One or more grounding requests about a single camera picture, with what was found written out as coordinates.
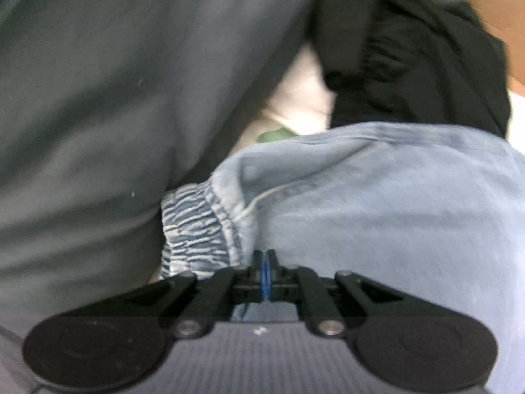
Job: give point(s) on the black garment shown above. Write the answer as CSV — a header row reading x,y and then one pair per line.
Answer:
x,y
418,65

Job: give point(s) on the dark grey pillow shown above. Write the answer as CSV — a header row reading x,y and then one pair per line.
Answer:
x,y
102,111

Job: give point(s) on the brown cardboard sheet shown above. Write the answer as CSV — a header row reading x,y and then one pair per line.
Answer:
x,y
496,4

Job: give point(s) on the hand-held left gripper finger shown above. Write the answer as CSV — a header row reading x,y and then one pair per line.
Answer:
x,y
261,273
269,273

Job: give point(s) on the bear printed bed sheet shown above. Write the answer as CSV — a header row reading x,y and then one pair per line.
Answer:
x,y
303,90

